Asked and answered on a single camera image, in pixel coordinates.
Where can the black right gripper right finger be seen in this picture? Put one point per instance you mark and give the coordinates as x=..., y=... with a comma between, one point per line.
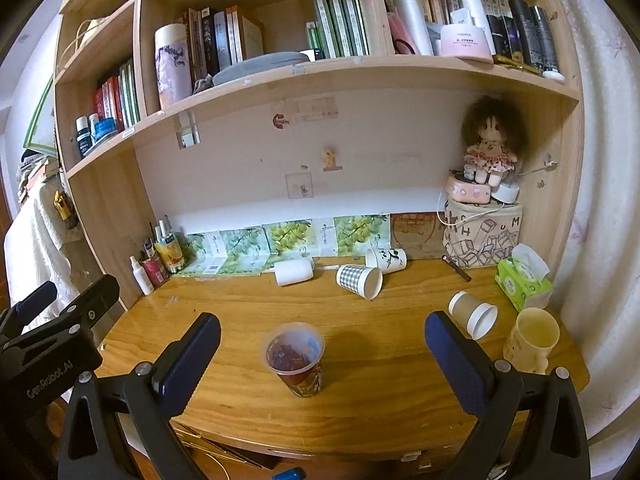
x=553, y=444

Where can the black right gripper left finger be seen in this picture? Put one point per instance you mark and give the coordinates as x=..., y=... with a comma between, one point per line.
x=94, y=445

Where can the brown printed plastic cup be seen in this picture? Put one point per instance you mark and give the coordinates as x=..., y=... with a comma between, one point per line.
x=293, y=351

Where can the brown sleeve paper cup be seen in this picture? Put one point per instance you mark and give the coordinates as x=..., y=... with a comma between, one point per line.
x=476, y=316

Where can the blue plastic cup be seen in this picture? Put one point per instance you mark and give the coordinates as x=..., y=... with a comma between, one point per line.
x=290, y=474

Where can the plain white paper cup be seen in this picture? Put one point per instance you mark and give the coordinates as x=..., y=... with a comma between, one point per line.
x=290, y=272

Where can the grey checkered paper cup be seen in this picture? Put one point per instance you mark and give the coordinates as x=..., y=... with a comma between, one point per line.
x=364, y=281

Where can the white paper cup ink print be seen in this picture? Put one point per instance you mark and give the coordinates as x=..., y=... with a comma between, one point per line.
x=388, y=260

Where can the white towel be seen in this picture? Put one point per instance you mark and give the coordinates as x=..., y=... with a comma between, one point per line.
x=40, y=247

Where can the cream ceramic mug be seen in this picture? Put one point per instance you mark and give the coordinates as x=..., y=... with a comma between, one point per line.
x=531, y=340

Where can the white spray bottle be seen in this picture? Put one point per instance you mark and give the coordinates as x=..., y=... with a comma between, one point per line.
x=141, y=277

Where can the red small tube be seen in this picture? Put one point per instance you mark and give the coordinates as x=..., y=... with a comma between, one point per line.
x=155, y=270

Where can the yellow lotion bottle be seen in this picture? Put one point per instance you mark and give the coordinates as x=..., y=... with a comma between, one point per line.
x=168, y=248

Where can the green tissue pack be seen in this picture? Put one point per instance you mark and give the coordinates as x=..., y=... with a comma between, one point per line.
x=524, y=279

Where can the black pen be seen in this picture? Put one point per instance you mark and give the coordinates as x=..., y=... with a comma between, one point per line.
x=449, y=262

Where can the dark small bottle white cap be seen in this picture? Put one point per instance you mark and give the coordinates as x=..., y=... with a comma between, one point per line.
x=84, y=138

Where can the printed canvas bag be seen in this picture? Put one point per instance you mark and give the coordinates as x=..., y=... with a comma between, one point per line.
x=480, y=235

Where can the blue lid jar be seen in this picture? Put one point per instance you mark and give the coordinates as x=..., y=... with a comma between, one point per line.
x=104, y=128

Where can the brown printed paper sheet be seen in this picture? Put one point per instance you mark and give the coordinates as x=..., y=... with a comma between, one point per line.
x=419, y=234

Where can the pink small radio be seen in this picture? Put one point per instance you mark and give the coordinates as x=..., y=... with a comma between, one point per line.
x=465, y=191

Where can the wooden bookshelf desk hutch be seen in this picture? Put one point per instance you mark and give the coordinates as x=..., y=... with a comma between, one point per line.
x=366, y=135

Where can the brown-haired rag doll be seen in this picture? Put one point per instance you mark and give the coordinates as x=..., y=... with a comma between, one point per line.
x=495, y=136

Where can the pink white cylinder tin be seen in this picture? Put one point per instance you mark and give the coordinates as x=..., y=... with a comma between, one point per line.
x=172, y=64

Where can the pink cosmetic jar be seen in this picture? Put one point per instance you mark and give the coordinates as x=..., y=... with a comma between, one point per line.
x=464, y=41

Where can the white rolled paper tube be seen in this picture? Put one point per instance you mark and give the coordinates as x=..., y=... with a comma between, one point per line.
x=411, y=13

